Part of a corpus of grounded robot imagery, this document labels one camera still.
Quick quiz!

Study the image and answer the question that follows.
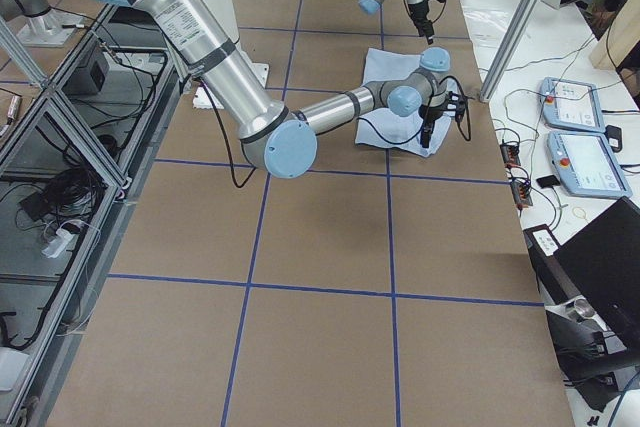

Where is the upper blue teach pendant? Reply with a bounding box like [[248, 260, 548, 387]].
[[540, 77, 605, 133]]

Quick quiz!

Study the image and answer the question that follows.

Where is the aluminium frame post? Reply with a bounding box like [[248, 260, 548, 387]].
[[479, 0, 540, 102]]

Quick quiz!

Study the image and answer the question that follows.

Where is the clear plastic bag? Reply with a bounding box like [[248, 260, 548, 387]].
[[462, 6, 511, 48]]

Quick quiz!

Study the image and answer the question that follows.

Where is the blue teach pendant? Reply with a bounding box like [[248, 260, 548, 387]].
[[547, 131, 632, 199], [540, 77, 605, 133]]

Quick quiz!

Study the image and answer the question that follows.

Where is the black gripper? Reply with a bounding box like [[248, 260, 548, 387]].
[[418, 102, 448, 148], [408, 0, 435, 45]]

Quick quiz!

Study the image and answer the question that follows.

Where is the light blue button shirt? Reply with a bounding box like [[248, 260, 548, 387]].
[[355, 47, 458, 157]]

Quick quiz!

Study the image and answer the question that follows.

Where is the lower blue teach pendant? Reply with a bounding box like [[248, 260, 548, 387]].
[[547, 131, 632, 199]]

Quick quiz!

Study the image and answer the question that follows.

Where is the black laptop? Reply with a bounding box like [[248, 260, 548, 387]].
[[524, 197, 639, 348]]

